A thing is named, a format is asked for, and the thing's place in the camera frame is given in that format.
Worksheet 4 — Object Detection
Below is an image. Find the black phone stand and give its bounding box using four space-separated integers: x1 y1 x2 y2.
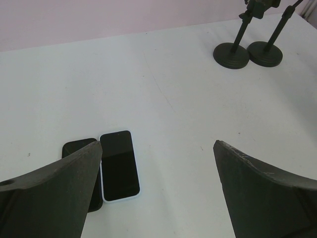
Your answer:
213 0 280 69
247 0 303 67

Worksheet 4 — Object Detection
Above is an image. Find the black smartphone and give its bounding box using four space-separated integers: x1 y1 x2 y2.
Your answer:
61 138 103 213

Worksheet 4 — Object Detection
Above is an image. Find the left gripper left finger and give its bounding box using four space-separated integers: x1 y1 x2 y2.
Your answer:
0 141 102 238

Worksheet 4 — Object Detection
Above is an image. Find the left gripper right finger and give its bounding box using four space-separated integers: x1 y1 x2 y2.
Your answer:
213 140 317 238

